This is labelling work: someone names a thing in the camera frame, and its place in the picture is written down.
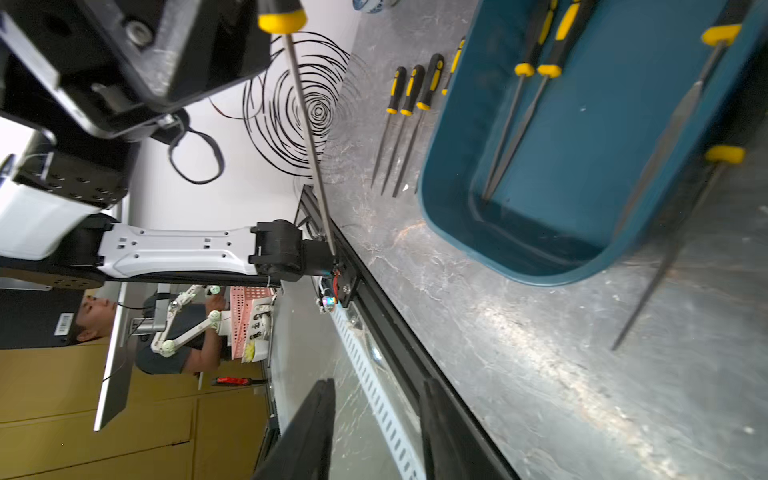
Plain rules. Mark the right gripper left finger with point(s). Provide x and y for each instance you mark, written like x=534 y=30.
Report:
x=303 y=449

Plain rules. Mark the file tool in box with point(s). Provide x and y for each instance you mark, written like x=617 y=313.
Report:
x=453 y=66
x=721 y=158
x=719 y=36
x=300 y=108
x=537 y=30
x=561 y=40

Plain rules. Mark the white desk monitor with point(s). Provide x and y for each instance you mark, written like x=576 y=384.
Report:
x=115 y=384

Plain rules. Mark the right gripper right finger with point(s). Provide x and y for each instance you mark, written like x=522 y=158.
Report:
x=451 y=449

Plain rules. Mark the blue white patterned bowl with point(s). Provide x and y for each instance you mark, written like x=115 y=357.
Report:
x=373 y=6

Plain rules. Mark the grey slotted cable duct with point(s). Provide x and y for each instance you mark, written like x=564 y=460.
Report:
x=394 y=417

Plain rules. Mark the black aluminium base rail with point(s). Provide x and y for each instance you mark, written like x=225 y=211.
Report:
x=403 y=352

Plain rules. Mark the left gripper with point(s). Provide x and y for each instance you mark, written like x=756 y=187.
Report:
x=165 y=55

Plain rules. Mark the black yellow file tool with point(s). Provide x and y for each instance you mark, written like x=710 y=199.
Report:
x=420 y=91

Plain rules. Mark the teal plastic storage box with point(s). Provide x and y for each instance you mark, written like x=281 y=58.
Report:
x=535 y=180

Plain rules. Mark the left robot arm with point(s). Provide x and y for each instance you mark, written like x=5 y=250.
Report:
x=55 y=231

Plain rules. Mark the person in background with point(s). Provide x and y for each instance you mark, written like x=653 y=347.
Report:
x=203 y=353

